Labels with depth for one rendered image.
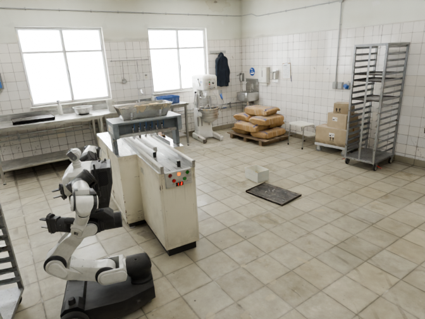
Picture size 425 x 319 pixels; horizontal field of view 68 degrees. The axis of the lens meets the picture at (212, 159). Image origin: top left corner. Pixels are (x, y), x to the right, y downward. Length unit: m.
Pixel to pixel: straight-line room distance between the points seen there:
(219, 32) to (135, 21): 2.00
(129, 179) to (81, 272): 1.19
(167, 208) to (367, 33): 4.45
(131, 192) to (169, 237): 0.74
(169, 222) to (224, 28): 5.76
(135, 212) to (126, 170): 0.49
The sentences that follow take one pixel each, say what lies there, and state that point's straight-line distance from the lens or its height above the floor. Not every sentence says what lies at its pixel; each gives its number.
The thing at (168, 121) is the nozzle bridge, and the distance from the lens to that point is 3.45.
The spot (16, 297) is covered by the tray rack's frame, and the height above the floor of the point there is 0.15.
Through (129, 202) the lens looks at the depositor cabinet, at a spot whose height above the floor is 0.33.
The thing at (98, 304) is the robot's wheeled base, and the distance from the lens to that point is 2.52.
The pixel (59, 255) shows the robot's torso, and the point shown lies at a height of 0.52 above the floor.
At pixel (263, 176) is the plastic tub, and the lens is 4.61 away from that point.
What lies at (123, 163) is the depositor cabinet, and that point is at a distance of 3.32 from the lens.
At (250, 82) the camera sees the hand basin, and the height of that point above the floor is 1.11.
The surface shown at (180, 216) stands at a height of 0.39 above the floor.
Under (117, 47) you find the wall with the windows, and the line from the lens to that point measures 6.67.
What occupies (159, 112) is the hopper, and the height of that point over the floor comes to 1.22.
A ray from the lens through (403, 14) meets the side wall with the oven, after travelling 5.78.
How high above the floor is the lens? 1.76
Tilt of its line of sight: 18 degrees down
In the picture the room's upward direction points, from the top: 3 degrees counter-clockwise
